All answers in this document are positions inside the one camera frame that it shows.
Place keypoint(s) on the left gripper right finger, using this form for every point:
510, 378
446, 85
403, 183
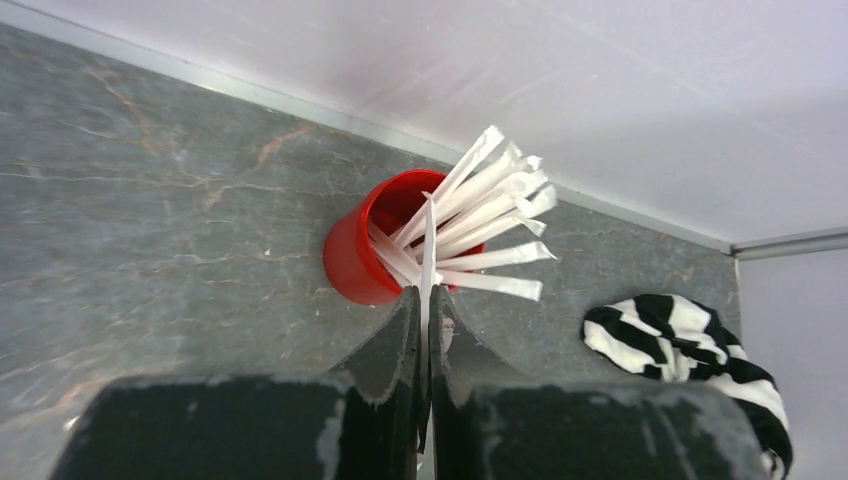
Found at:
491, 421

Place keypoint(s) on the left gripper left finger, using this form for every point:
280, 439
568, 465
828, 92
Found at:
356, 420

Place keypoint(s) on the red cup holder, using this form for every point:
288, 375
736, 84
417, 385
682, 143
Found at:
350, 263

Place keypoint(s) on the black white striped cloth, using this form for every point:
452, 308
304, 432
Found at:
670, 338

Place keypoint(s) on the white wrapped straws bundle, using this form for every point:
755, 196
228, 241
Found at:
487, 212

